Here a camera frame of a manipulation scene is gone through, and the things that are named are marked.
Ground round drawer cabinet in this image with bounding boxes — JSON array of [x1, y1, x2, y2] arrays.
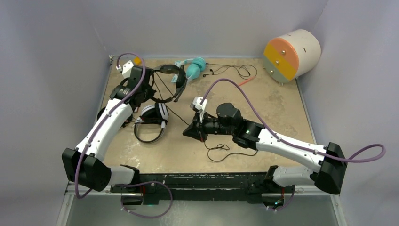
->
[[263, 29, 321, 84]]

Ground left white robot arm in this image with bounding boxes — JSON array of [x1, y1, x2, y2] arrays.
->
[[62, 65, 155, 193]]

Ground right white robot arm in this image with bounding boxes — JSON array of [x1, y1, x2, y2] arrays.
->
[[183, 103, 347, 195]]

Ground yellow block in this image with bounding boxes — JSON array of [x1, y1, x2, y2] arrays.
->
[[132, 57, 143, 65]]

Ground white and black headphones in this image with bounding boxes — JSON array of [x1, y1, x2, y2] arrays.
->
[[134, 103, 169, 144]]

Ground black headphones with pink mic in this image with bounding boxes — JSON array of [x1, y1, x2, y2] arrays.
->
[[151, 64, 259, 163]]

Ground black headphones with cable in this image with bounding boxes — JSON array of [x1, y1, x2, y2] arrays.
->
[[96, 107, 106, 121]]

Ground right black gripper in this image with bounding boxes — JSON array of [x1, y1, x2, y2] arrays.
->
[[183, 110, 234, 143]]

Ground pink orange stick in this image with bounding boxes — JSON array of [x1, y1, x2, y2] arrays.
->
[[237, 77, 255, 87]]

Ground teal cat ear headphones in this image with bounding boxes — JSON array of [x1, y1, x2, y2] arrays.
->
[[175, 57, 207, 82]]

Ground black wired earbuds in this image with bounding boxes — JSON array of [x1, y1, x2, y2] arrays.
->
[[202, 63, 258, 80]]

